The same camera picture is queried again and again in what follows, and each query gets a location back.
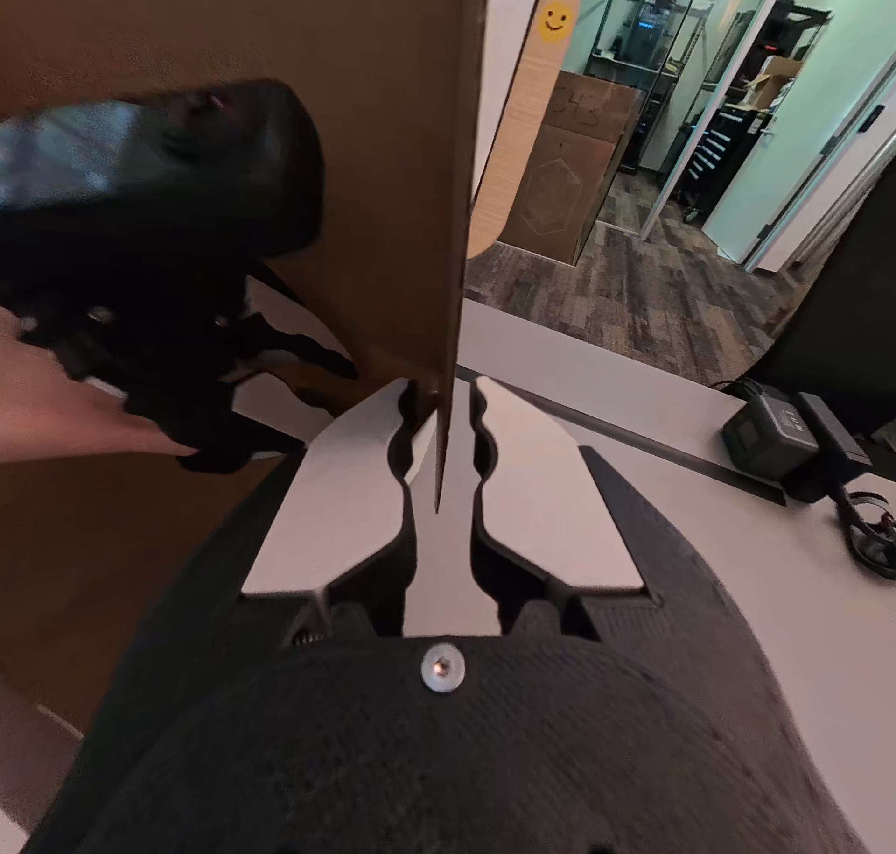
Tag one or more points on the small open cardboard box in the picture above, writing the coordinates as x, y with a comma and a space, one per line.
773, 80

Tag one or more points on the black tool cabinet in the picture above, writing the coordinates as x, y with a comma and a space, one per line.
721, 153

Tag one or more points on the wooden board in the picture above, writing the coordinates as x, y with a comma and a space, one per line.
553, 139

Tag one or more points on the black power adapter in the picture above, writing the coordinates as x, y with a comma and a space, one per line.
833, 448

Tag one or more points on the frosted glass door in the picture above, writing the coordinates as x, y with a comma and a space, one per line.
805, 139

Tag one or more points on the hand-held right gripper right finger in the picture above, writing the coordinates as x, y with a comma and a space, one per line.
553, 504

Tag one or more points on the black action camera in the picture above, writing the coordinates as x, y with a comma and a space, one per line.
766, 437

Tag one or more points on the person's left hand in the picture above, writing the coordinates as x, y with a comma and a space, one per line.
63, 420

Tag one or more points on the white cardboard box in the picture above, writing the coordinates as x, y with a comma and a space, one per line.
385, 167

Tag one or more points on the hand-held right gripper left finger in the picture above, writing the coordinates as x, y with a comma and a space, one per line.
336, 511

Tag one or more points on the large brown cardboard box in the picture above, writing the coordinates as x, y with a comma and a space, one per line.
567, 181

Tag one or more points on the black metal shelving rack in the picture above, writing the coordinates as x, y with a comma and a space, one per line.
784, 34
640, 48

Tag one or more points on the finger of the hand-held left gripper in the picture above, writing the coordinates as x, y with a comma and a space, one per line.
269, 409
294, 322

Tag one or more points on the yellow smiley sticker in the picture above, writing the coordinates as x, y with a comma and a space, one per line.
557, 23

